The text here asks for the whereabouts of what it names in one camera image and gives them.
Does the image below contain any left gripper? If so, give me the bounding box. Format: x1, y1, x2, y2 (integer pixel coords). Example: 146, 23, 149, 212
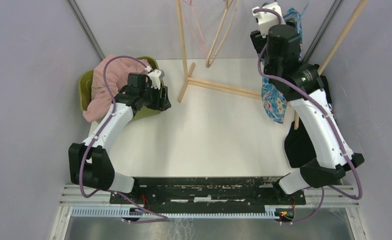
140, 82, 171, 112

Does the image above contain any pink garment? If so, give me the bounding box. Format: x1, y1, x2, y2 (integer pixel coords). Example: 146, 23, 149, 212
83, 54, 149, 123

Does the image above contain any wooden hanger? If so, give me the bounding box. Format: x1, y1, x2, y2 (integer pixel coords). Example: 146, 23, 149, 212
205, 0, 241, 68

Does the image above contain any blue floral garment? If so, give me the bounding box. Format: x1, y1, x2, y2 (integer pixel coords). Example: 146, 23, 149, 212
261, 7, 303, 124

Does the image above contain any pink wire hanger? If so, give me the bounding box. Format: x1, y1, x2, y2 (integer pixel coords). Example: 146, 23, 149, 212
181, 0, 208, 57

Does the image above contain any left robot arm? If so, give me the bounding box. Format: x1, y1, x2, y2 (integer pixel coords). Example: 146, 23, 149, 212
68, 69, 171, 204

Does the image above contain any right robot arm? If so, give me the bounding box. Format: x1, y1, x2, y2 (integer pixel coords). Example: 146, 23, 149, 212
258, 21, 365, 204

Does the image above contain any wooden clothes rack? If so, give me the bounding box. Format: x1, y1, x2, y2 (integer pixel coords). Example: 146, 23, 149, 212
175, 0, 371, 131

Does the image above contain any green plastic basket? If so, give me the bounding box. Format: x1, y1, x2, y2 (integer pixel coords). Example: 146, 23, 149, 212
78, 55, 162, 123

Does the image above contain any black garment with flower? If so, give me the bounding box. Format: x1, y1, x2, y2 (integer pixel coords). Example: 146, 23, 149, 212
283, 75, 336, 169

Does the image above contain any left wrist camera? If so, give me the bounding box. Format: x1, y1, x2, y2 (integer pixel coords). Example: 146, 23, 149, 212
145, 66, 165, 90

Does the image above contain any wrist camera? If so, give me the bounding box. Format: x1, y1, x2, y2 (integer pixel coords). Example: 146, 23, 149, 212
252, 1, 285, 38
145, 66, 165, 90

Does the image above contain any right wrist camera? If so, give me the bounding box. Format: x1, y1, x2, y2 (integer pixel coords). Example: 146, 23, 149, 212
252, 1, 285, 38

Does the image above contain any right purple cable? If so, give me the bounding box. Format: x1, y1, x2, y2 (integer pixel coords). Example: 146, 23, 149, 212
252, 7, 363, 225

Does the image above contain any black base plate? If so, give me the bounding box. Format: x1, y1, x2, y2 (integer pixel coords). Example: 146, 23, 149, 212
127, 176, 306, 214

